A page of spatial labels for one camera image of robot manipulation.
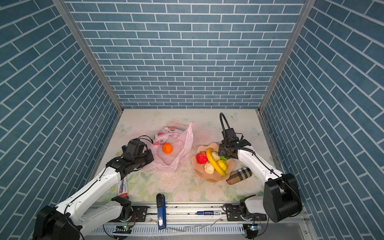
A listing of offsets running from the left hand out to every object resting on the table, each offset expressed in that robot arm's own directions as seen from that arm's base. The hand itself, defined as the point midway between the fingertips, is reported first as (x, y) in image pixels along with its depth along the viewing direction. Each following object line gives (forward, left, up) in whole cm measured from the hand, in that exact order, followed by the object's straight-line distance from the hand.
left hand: (155, 155), depth 83 cm
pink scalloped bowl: (-6, -25, -8) cm, 27 cm away
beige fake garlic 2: (-6, -30, -4) cm, 31 cm away
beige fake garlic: (+1, -35, -3) cm, 35 cm away
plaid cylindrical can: (-10, -47, -6) cm, 49 cm away
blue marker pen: (-28, -30, -9) cm, 42 cm away
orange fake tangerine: (+8, -5, -6) cm, 11 cm away
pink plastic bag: (+12, -14, -3) cm, 19 cm away
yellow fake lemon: (-5, -38, -4) cm, 39 cm away
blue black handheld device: (-24, -6, -6) cm, 25 cm away
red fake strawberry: (-1, -26, -2) cm, 27 cm away
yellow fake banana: (+2, -31, -1) cm, 31 cm away
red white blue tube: (-16, +16, -10) cm, 25 cm away
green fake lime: (-4, -38, +3) cm, 38 cm away
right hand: (+3, -40, -1) cm, 40 cm away
